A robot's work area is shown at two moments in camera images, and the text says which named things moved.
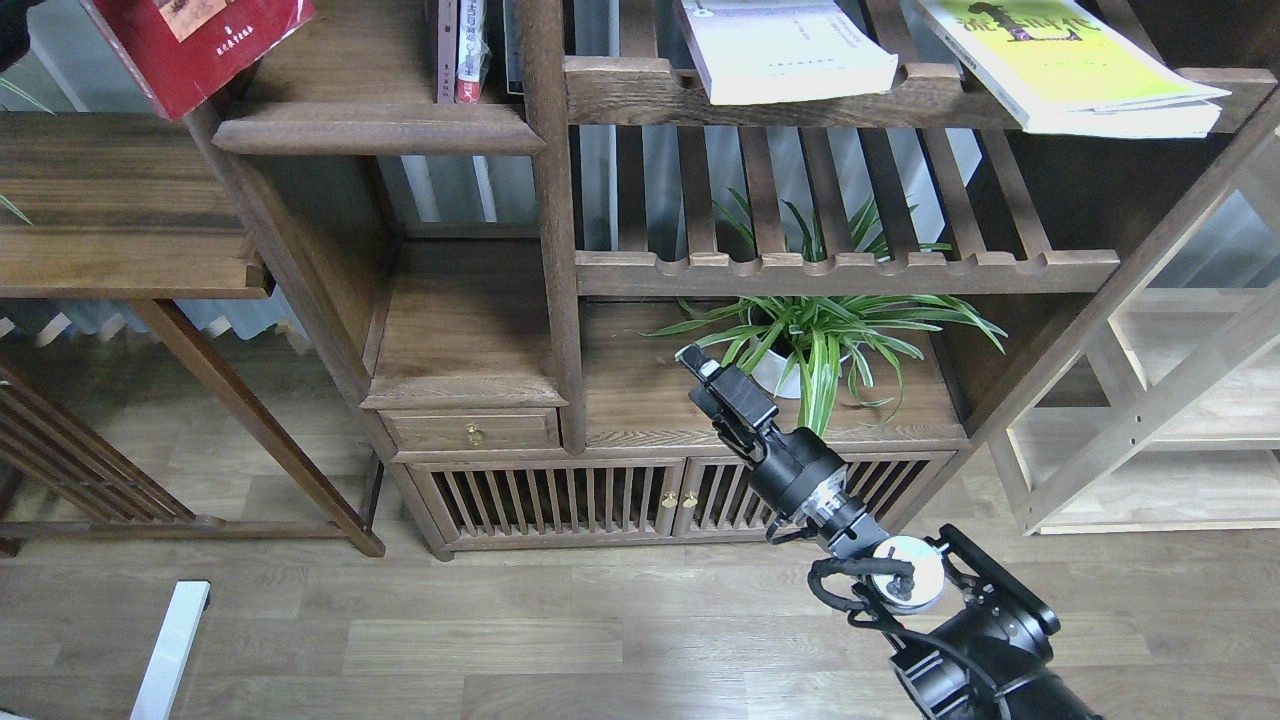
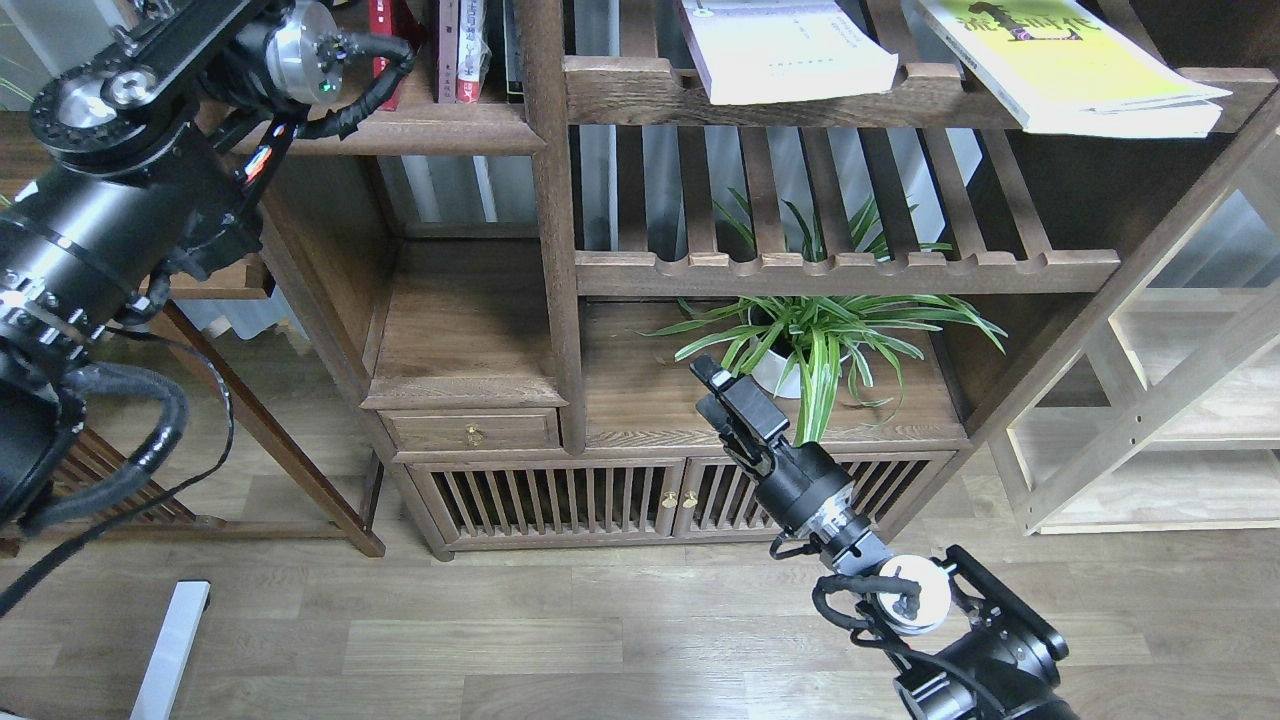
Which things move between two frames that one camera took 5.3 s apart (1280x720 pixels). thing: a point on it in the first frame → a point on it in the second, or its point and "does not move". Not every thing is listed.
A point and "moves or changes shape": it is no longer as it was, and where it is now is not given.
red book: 183,50 moves or changes shape
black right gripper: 792,470 does not move
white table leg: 161,679 does not move
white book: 772,50 does not move
